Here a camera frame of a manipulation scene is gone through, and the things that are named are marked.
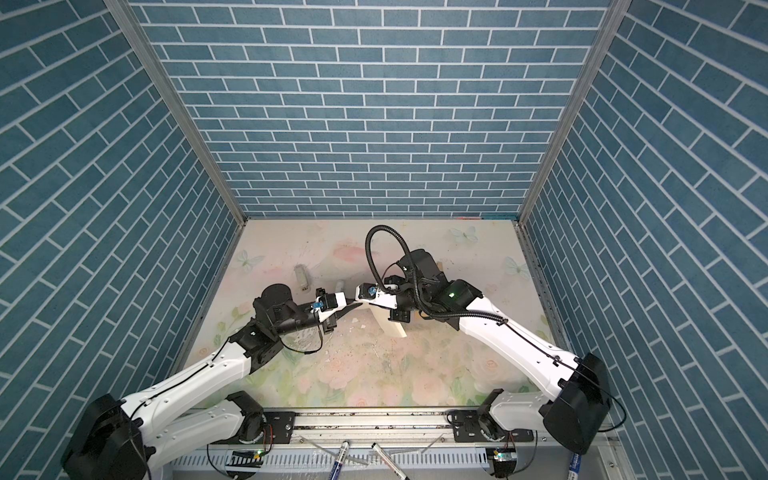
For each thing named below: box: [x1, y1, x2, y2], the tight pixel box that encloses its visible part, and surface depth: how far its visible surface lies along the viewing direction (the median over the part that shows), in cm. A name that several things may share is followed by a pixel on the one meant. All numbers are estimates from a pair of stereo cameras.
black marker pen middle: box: [371, 442, 410, 480], surface depth 71 cm
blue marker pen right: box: [567, 453, 583, 480], surface depth 69 cm
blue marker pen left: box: [329, 440, 350, 480], surface depth 69 cm
